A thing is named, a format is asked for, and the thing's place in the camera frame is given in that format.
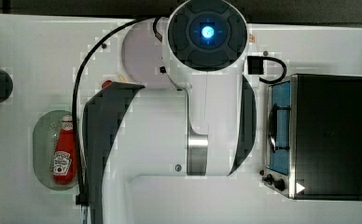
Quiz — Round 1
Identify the green oval strainer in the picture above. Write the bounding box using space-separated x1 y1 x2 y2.
33 110 79 190

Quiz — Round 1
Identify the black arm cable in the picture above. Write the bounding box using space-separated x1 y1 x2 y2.
71 17 171 206

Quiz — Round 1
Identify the lilac round plate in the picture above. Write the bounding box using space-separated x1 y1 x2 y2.
121 19 172 89

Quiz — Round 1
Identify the small red tomato toy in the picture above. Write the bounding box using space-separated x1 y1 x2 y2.
102 80 112 89

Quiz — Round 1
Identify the black connector with cable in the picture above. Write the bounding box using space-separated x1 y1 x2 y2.
247 56 287 84

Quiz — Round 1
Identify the red plush ketchup bottle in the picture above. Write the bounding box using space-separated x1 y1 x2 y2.
52 115 77 185

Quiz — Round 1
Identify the silver black toaster oven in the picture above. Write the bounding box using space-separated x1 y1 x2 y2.
260 74 362 201

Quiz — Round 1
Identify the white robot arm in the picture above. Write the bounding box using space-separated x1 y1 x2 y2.
82 0 257 224

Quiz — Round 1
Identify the peeled banana toy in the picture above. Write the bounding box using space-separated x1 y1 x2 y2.
118 75 128 83

